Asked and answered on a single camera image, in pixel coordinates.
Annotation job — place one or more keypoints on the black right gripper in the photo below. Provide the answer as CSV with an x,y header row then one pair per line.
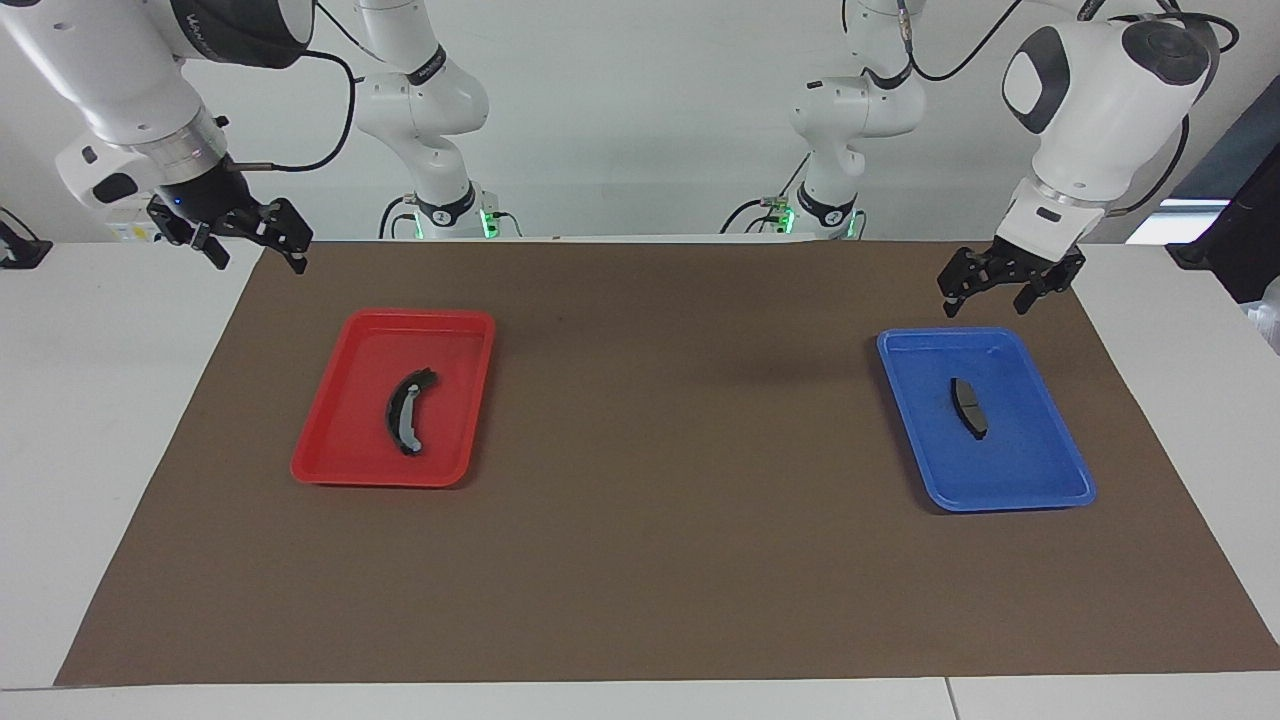
x,y
215,195

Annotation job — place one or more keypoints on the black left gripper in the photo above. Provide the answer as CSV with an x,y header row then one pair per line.
x,y
1025,262

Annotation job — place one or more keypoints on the short dark brake pad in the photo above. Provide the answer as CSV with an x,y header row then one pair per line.
x,y
968,405

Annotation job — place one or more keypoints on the long curved brake pad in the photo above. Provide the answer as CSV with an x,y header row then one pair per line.
x,y
404,415

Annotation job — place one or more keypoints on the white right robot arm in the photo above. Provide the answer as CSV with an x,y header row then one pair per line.
x,y
120,70

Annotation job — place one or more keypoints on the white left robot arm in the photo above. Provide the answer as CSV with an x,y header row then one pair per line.
x,y
1100,100

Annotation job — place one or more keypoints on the white power strip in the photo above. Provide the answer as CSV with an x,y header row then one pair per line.
x,y
135,230

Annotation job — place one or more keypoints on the blue plastic tray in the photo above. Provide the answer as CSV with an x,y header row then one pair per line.
x,y
1020,460

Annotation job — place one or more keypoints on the red plastic tray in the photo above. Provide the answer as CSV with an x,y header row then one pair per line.
x,y
350,440

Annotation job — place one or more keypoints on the black monitor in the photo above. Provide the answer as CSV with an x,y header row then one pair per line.
x,y
1245,240

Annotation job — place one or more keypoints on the clear plastic bag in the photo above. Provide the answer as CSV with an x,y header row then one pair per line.
x,y
1268,315

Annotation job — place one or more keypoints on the brown table mat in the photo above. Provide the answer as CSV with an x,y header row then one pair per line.
x,y
660,540

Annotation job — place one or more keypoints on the black clamp mount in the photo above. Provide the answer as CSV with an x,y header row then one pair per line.
x,y
20,250

